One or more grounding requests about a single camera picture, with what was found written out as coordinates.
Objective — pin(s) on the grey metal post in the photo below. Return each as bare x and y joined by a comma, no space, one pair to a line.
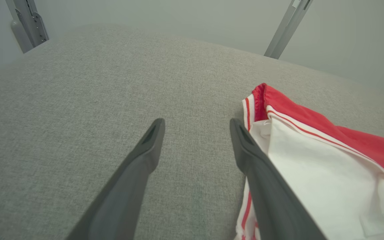
293,26
282,26

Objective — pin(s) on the grey metal bracket frame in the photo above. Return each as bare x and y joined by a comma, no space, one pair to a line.
28,23

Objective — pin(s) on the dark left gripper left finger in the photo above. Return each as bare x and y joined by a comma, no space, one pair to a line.
125,193

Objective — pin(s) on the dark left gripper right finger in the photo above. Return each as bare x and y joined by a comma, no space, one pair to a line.
272,200

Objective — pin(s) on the red basketball jersey white trim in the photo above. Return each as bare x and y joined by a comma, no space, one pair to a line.
328,186

